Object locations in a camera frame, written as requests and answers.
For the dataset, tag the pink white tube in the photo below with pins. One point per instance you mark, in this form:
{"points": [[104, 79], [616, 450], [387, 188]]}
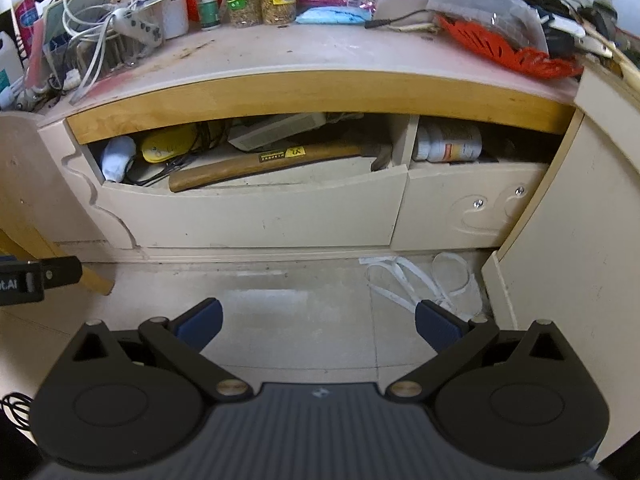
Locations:
{"points": [[25, 15]]}

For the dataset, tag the beige rectangular box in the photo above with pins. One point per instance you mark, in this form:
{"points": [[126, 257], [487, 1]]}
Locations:
{"points": [[275, 131]]}

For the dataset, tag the green label bottle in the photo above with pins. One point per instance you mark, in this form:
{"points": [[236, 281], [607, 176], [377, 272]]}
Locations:
{"points": [[209, 10]]}

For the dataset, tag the white power strip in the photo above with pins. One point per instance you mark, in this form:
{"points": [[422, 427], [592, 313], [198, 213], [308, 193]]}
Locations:
{"points": [[137, 27]]}

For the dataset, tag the cream wooden desk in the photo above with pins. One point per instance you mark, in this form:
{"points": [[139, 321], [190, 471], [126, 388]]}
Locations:
{"points": [[300, 95]]}

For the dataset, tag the clear plastic bag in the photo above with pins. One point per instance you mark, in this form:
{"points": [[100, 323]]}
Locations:
{"points": [[490, 7]]}

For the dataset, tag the clear acrylic organizer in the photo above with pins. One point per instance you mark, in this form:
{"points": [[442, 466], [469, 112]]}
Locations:
{"points": [[70, 55]]}

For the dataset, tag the wooden stick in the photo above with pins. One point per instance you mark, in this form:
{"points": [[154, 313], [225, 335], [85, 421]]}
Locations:
{"points": [[617, 57]]}

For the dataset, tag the white pill bottle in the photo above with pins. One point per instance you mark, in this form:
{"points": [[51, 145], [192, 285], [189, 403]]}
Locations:
{"points": [[450, 145]]}

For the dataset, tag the white cloth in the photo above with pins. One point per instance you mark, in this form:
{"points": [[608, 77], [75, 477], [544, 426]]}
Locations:
{"points": [[117, 157]]}

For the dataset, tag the cream wooden drawer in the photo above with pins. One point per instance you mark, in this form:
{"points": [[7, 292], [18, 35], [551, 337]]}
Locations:
{"points": [[250, 210]]}

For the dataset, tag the cream drawer with screws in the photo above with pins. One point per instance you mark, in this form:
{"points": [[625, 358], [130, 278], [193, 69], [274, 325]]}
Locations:
{"points": [[460, 205]]}

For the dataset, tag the wooden leg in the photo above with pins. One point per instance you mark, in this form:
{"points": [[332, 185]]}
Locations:
{"points": [[55, 250]]}

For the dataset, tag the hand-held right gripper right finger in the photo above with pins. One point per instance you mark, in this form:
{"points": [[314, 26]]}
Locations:
{"points": [[437, 327]]}

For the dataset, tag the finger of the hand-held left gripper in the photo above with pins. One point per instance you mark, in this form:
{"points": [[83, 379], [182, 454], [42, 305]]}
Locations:
{"points": [[62, 270]]}

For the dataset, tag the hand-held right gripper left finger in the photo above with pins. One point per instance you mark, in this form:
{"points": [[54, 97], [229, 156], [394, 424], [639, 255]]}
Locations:
{"points": [[200, 322]]}

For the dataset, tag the blue mask pack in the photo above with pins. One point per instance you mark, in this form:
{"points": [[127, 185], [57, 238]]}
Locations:
{"points": [[330, 16]]}

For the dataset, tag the yellow power tool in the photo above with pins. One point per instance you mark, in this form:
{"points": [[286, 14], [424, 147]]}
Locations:
{"points": [[167, 146]]}

